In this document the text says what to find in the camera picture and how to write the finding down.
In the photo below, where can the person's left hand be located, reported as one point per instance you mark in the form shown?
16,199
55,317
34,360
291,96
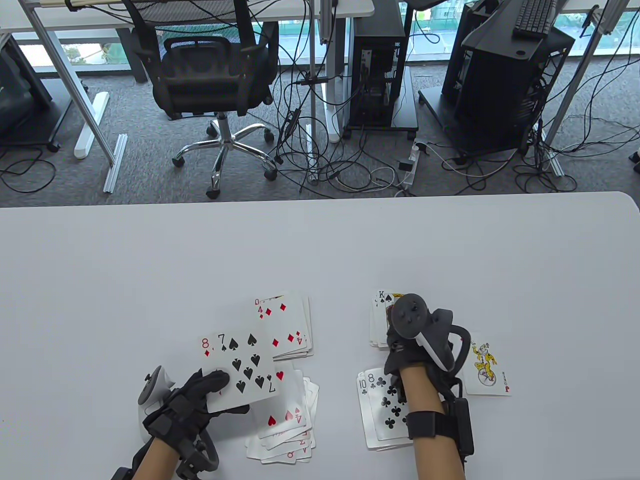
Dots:
182,420

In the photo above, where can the black rolling computer stand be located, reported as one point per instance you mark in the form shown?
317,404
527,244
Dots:
407,112

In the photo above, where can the black rolling cabinet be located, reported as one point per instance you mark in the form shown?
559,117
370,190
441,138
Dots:
20,100

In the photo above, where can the person's right forearm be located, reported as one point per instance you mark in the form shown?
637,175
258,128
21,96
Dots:
435,455

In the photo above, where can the person's right hand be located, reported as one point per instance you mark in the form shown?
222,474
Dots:
405,352

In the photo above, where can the black mesh office chair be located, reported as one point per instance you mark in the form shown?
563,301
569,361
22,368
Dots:
200,85

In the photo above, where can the face spades playing card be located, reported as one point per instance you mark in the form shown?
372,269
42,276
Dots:
382,298

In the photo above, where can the jester figure playing card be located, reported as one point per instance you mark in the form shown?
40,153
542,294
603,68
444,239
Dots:
500,370

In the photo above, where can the grey and white handheld controller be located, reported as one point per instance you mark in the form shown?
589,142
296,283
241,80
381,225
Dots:
150,387
410,315

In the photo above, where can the person's left forearm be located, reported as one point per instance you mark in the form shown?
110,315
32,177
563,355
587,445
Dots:
155,462

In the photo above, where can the white power strip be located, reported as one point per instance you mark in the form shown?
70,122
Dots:
411,172

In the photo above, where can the black computer case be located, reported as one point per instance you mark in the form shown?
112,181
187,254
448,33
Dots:
452,60

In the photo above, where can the pile of spades cards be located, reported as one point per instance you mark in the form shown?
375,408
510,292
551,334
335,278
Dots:
375,330

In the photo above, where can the large black computer tower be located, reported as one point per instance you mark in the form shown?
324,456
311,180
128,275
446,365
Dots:
500,100

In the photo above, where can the black flat floor stand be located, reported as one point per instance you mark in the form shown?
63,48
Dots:
434,107

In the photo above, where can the black tilted board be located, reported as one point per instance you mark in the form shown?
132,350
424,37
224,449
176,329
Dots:
492,42

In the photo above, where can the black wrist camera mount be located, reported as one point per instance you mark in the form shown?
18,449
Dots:
462,425
192,462

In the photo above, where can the pile of clubs cards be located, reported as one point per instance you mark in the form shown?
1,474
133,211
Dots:
380,405

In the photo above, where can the pile of diamonds cards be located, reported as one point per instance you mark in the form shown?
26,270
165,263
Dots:
285,320

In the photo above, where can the pile of hearts cards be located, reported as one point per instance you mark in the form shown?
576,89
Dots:
285,415

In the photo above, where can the black keyboard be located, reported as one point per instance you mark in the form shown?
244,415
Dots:
535,17

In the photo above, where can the stack of playing cards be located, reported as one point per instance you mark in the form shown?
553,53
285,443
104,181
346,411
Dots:
245,360

